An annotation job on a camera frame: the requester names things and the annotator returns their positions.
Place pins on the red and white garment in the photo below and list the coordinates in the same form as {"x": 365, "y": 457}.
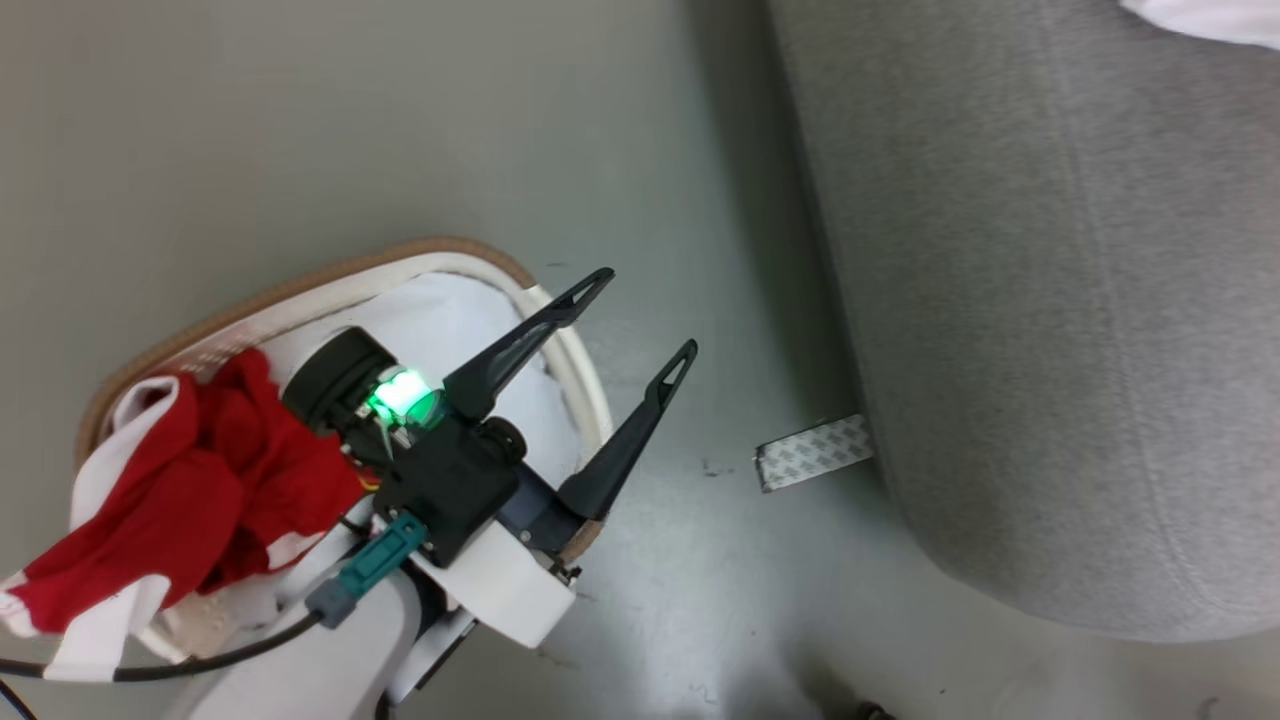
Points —
{"x": 200, "y": 480}

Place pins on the grey patterned tape strip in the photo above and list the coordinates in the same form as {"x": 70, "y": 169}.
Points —
{"x": 812, "y": 452}

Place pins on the grey fabric sofa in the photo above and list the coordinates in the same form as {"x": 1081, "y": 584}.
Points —
{"x": 1050, "y": 300}

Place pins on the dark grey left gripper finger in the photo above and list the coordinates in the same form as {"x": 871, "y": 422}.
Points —
{"x": 625, "y": 440}

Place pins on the white cloth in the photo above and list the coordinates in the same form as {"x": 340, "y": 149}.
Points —
{"x": 1215, "y": 20}

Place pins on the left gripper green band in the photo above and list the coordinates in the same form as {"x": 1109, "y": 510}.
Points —
{"x": 335, "y": 385}

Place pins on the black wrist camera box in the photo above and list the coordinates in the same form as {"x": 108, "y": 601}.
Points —
{"x": 450, "y": 490}

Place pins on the white laundry basket tan rim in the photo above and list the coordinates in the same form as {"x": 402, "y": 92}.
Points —
{"x": 450, "y": 310}

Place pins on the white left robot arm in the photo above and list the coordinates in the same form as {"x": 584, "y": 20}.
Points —
{"x": 320, "y": 660}

